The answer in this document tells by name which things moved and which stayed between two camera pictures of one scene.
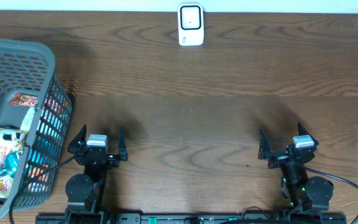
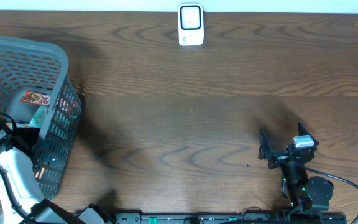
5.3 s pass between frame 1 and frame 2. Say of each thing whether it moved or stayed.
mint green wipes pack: moved
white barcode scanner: stayed
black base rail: stayed
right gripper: stayed
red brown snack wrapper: moved
